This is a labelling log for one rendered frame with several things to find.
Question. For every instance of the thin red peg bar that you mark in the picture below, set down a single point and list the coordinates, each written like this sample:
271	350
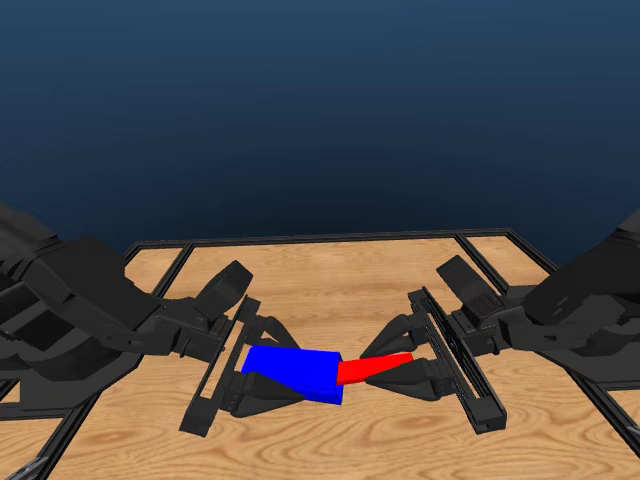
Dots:
370	367

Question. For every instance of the black table frame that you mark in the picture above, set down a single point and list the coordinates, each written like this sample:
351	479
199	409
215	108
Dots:
325	239

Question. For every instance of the blue hollow socket block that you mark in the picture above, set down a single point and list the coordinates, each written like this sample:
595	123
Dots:
300	367

